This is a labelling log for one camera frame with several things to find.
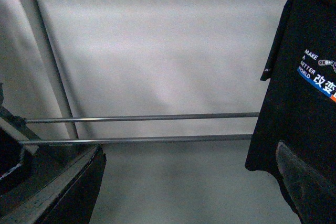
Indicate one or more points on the black printed t-shirt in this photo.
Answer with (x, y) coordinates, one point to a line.
(299, 105)

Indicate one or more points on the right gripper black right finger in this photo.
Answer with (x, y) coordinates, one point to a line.
(312, 194)

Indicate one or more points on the metal clothes rack frame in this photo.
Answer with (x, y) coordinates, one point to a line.
(45, 49)

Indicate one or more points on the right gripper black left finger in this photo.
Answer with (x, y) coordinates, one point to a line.
(56, 192)

